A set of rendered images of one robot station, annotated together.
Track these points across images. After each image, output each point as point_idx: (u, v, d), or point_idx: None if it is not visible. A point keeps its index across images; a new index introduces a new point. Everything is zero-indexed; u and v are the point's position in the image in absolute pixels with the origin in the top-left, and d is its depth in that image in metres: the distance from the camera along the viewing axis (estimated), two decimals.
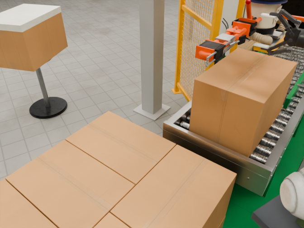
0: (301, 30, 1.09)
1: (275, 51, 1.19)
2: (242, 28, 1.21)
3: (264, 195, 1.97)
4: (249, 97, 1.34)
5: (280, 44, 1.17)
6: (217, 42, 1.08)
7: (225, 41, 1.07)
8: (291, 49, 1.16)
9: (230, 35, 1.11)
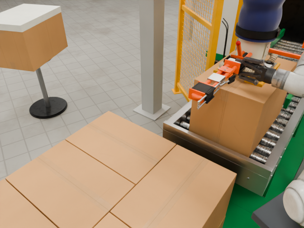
0: (267, 69, 1.25)
1: (245, 78, 1.34)
2: (233, 66, 1.33)
3: (264, 195, 1.97)
4: (249, 97, 1.34)
5: (249, 74, 1.31)
6: (209, 83, 1.19)
7: (216, 82, 1.19)
8: (257, 83, 1.32)
9: (221, 75, 1.23)
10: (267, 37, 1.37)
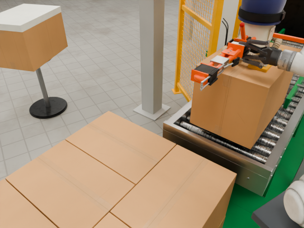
0: (273, 50, 1.19)
1: (249, 61, 1.28)
2: (236, 49, 1.27)
3: (264, 195, 1.97)
4: (253, 82, 1.29)
5: (254, 57, 1.26)
6: (212, 64, 1.14)
7: (219, 64, 1.13)
8: (263, 66, 1.26)
9: (225, 58, 1.17)
10: (272, 20, 1.32)
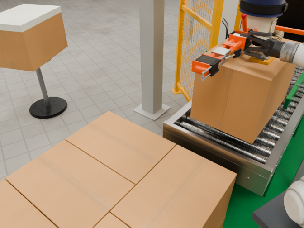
0: (275, 42, 1.16)
1: (251, 54, 1.26)
2: (238, 41, 1.25)
3: (264, 195, 1.97)
4: (255, 74, 1.26)
5: (256, 49, 1.23)
6: (213, 56, 1.11)
7: (220, 55, 1.11)
8: (264, 58, 1.24)
9: (226, 49, 1.15)
10: (274, 11, 1.29)
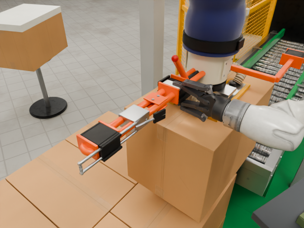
0: (216, 100, 0.79)
1: (189, 111, 0.89)
2: (169, 92, 0.88)
3: (264, 195, 1.97)
4: (194, 139, 0.89)
5: (194, 106, 0.86)
6: (119, 122, 0.74)
7: (130, 122, 0.74)
8: (206, 118, 0.87)
9: (142, 110, 0.78)
10: (224, 49, 0.93)
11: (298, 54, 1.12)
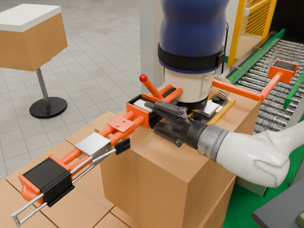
0: (190, 125, 0.70)
1: (163, 135, 0.79)
2: (139, 116, 0.78)
3: (264, 195, 1.97)
4: (167, 168, 0.79)
5: (168, 130, 0.77)
6: (74, 155, 0.65)
7: (86, 155, 0.64)
8: (181, 144, 0.77)
9: (103, 139, 0.68)
10: (201, 65, 0.83)
11: (287, 67, 1.01)
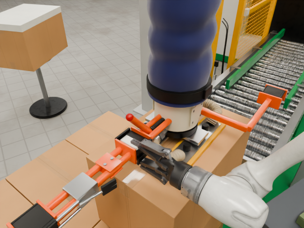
0: (174, 167, 0.71)
1: (149, 171, 0.81)
2: (126, 152, 0.80)
3: None
4: (154, 201, 0.81)
5: (153, 168, 0.78)
6: (62, 198, 0.67)
7: (73, 199, 0.66)
8: (166, 181, 0.79)
9: (90, 181, 0.70)
10: (187, 100, 0.84)
11: (276, 93, 1.03)
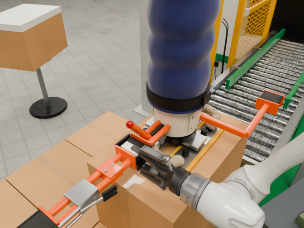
0: (173, 174, 0.73)
1: (148, 177, 0.82)
2: (126, 158, 0.82)
3: None
4: (154, 206, 0.83)
5: (153, 174, 0.80)
6: (64, 205, 0.69)
7: (74, 205, 0.68)
8: (166, 187, 0.80)
9: (91, 187, 0.72)
10: (187, 107, 0.86)
11: (274, 99, 1.04)
